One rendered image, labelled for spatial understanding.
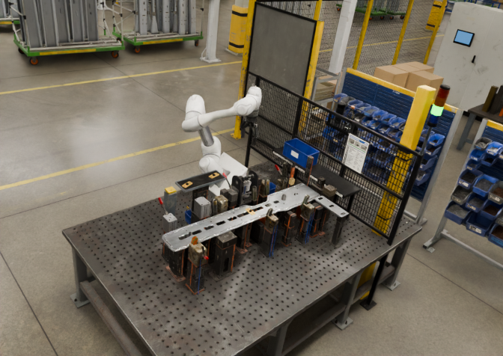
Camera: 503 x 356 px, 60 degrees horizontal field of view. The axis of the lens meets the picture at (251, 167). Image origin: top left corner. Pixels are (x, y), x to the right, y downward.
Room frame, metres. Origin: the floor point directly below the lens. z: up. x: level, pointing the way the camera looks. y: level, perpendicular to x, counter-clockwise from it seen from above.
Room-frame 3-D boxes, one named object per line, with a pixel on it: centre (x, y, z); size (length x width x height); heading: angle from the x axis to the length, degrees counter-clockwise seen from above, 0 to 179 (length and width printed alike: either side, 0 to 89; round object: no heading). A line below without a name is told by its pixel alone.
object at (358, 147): (3.29, -0.85, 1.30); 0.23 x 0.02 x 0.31; 43
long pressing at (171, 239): (2.65, -0.03, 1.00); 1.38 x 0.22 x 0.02; 133
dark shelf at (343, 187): (3.43, -0.56, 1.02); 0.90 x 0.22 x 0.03; 43
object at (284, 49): (5.58, -0.15, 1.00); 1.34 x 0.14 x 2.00; 46
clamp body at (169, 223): (2.39, 0.51, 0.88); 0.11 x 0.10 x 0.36; 43
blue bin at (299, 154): (3.57, -0.43, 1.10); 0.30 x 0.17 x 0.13; 44
